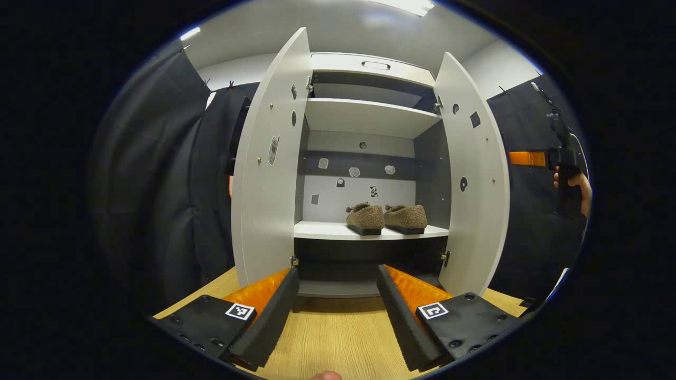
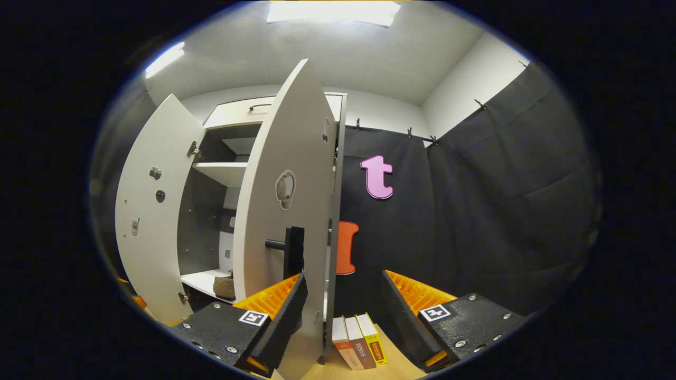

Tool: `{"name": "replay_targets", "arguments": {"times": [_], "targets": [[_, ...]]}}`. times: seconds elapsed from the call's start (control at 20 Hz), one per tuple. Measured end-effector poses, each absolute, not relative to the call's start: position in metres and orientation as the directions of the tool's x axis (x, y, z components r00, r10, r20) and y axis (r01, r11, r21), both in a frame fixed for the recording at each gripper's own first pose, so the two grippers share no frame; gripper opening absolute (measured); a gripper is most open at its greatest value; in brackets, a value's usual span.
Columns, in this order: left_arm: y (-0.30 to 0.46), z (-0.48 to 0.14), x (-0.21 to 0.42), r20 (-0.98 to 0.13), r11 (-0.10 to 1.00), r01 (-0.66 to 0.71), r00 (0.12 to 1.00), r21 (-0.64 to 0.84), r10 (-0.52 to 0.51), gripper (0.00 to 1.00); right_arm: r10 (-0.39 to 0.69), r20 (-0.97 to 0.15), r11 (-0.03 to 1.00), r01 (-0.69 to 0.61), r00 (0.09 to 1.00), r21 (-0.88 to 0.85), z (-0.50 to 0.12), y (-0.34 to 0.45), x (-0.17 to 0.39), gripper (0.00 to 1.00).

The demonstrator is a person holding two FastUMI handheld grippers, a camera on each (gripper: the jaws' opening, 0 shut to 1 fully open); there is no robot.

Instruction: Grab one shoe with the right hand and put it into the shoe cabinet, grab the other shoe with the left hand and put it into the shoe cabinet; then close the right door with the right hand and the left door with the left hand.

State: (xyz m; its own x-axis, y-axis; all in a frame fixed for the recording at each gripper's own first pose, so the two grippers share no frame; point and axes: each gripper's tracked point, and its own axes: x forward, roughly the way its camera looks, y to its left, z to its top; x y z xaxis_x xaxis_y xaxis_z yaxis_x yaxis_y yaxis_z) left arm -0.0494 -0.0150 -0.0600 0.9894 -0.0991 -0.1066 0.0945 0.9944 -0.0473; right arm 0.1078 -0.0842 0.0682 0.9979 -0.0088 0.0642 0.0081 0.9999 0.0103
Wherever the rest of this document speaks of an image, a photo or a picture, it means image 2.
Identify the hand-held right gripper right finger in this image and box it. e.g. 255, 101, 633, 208
381, 270, 529, 374

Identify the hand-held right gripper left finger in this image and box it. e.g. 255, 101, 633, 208
169, 272, 308, 378

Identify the white shoe cabinet door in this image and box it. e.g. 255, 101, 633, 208
232, 58, 337, 380
115, 94, 206, 322

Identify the brown fuzzy shoe with bow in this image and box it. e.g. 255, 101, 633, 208
213, 270, 237, 300

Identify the white shoe cabinet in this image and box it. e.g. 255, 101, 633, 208
177, 92, 348, 365

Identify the white cabinet drawer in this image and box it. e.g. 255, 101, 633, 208
203, 94, 343, 130

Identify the yellow book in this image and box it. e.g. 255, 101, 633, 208
355, 312, 388, 366

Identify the brown book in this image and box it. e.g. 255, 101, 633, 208
344, 315, 377, 370

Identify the black backdrop cloth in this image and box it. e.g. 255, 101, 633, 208
334, 61, 603, 328
91, 84, 159, 280

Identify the narrow ceiling light strip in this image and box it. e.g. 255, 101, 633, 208
145, 42, 186, 80

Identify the wide ceiling light panel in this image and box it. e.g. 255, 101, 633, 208
266, 1, 402, 28

